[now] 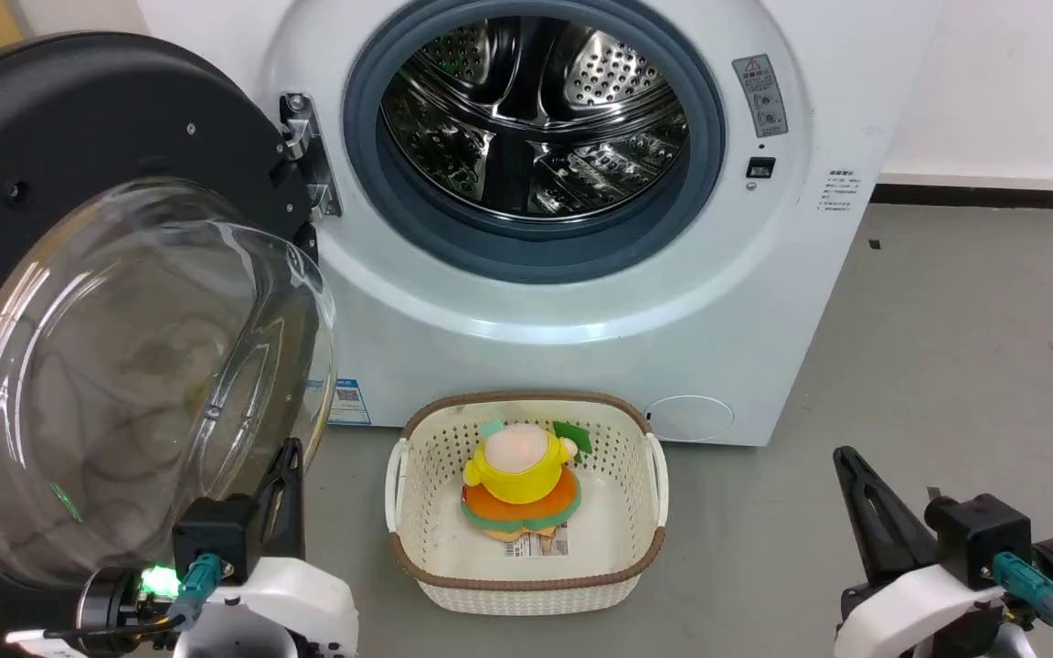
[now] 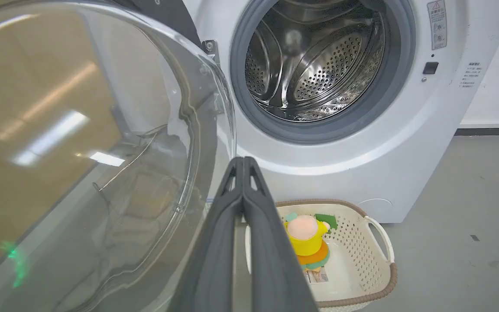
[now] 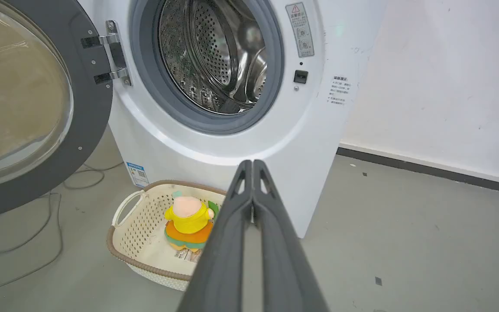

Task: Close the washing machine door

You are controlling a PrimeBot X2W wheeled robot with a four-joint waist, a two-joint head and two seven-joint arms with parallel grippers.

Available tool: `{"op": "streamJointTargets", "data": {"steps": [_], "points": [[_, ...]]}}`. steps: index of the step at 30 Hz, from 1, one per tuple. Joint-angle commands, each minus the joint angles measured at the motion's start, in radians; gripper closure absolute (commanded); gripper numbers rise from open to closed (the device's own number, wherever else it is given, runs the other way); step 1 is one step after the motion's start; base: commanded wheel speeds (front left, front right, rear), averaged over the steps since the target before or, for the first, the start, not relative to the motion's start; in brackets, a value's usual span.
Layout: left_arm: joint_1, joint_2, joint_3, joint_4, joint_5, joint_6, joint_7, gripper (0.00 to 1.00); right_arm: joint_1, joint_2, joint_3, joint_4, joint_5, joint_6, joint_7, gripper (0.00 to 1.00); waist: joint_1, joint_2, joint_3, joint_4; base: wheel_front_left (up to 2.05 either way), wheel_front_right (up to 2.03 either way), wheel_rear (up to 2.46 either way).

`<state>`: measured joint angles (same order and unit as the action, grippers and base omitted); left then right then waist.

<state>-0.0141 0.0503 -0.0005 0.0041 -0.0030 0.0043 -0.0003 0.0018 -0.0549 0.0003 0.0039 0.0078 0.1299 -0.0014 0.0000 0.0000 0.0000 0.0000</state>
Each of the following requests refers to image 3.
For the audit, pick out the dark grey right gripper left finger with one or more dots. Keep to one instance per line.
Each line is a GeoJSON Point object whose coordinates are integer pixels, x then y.
{"type": "Point", "coordinates": [221, 260]}

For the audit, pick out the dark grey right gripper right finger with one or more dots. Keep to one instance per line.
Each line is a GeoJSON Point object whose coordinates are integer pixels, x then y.
{"type": "Point", "coordinates": [286, 260]}

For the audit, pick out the cream perforated laundry basket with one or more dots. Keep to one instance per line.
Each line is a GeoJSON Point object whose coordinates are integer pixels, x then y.
{"type": "Point", "coordinates": [141, 229]}

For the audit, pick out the grey round washing machine door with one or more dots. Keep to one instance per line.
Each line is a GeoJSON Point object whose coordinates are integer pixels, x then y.
{"type": "Point", "coordinates": [37, 108]}

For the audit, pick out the black wall baseboard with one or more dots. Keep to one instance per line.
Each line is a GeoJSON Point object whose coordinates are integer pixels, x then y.
{"type": "Point", "coordinates": [431, 171]}

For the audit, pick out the metal door hinge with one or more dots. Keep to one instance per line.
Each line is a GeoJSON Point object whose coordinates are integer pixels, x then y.
{"type": "Point", "coordinates": [117, 52]}

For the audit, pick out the blue energy label sticker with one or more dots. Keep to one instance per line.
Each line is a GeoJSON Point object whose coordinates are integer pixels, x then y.
{"type": "Point", "coordinates": [137, 174]}

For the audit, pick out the yellow orange plush doll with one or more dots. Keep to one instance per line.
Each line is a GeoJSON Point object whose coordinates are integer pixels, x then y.
{"type": "Point", "coordinates": [189, 223]}

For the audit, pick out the grey warning label sticker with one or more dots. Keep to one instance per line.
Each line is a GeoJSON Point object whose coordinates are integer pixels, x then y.
{"type": "Point", "coordinates": [299, 29]}

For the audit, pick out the white front-load washing machine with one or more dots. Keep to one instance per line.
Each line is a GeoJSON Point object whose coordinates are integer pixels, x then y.
{"type": "Point", "coordinates": [275, 138]}

